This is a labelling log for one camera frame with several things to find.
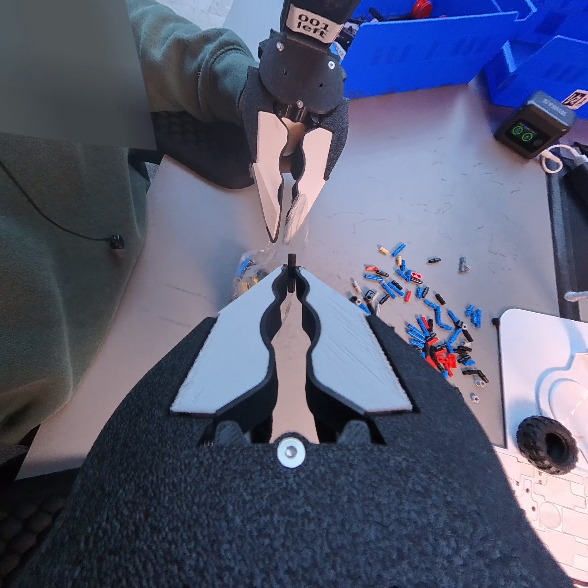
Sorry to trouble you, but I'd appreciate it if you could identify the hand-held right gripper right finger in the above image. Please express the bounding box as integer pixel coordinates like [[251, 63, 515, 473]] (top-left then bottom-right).
[[294, 269, 413, 414]]

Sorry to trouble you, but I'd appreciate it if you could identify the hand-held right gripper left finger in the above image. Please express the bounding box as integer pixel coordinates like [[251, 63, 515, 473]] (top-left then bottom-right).
[[172, 267, 293, 419]]

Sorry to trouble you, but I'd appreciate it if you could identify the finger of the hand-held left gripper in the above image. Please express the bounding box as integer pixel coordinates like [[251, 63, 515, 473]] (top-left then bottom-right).
[[286, 127, 334, 242], [250, 111, 291, 245]]

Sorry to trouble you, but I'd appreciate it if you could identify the pile of small toy parts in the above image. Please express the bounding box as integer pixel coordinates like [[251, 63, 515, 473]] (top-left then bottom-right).
[[349, 241, 490, 403]]

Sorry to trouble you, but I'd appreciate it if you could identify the clear plastic bag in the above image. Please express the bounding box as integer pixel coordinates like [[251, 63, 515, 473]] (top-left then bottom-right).
[[230, 198, 315, 300]]

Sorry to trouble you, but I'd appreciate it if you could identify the person's left forearm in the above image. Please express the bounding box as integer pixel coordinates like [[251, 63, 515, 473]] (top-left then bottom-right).
[[124, 0, 260, 126]]

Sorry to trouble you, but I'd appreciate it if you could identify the grey desk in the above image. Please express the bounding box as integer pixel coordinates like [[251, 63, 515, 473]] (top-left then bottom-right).
[[19, 78, 588, 478]]

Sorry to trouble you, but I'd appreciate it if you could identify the black chair armrest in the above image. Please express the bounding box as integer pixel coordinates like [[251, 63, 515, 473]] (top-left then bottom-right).
[[150, 111, 254, 190]]

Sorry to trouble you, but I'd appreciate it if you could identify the blue plastic bin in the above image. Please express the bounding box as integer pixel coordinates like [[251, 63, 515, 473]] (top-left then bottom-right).
[[342, 0, 520, 100], [484, 0, 588, 116]]

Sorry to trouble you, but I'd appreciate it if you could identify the white booklet stand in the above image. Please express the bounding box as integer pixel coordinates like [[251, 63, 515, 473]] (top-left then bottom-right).
[[495, 308, 588, 453]]

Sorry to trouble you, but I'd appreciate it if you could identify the black toy tire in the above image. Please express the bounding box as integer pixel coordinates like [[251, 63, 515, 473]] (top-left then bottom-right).
[[517, 416, 579, 476]]

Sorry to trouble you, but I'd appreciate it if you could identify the black digital timer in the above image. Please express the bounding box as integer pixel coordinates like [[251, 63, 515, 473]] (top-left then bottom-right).
[[495, 90, 578, 159]]

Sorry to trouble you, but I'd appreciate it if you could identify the white sticker sheet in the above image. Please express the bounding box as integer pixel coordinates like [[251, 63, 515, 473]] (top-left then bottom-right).
[[496, 443, 588, 588]]

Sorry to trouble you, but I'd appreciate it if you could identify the black chair seat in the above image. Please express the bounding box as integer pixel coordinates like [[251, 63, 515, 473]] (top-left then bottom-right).
[[0, 446, 88, 588]]

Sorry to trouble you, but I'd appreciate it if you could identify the black earphone cable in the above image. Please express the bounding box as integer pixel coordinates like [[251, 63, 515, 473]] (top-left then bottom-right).
[[0, 161, 126, 251]]

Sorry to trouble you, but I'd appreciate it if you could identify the white cable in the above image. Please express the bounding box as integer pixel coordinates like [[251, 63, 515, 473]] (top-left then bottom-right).
[[541, 143, 576, 176]]

